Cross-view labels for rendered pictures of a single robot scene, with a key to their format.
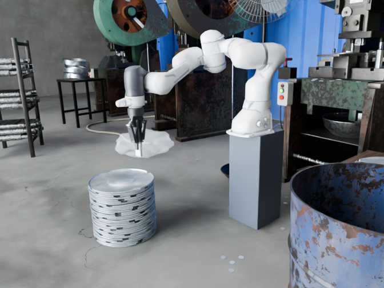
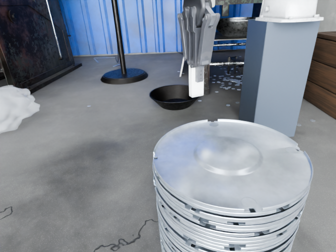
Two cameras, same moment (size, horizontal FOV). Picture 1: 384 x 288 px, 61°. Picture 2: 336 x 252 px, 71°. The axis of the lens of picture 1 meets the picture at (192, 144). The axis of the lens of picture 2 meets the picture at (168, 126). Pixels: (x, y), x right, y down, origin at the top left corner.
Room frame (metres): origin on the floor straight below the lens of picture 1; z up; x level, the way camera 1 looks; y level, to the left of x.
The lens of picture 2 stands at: (1.23, 0.69, 0.52)
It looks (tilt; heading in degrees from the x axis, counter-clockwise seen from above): 27 degrees down; 309
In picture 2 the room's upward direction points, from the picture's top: 3 degrees counter-clockwise
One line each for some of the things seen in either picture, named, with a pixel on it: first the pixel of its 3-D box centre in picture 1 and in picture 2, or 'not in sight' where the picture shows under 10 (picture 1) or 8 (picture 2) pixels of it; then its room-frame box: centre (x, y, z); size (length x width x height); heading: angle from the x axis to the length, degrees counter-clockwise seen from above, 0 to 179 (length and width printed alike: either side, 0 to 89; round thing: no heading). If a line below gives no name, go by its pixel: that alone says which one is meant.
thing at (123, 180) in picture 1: (121, 180); (227, 153); (1.38, 0.32, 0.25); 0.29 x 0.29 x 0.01
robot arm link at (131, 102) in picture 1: (129, 101); not in sight; (1.49, 0.28, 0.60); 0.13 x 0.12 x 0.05; 60
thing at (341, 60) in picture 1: (340, 65); not in sight; (1.81, -0.81, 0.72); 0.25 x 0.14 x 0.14; 124
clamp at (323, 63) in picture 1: (332, 57); not in sight; (2.05, -0.87, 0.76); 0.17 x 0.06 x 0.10; 34
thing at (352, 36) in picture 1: (362, 38); not in sight; (1.91, -0.96, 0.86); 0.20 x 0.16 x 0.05; 34
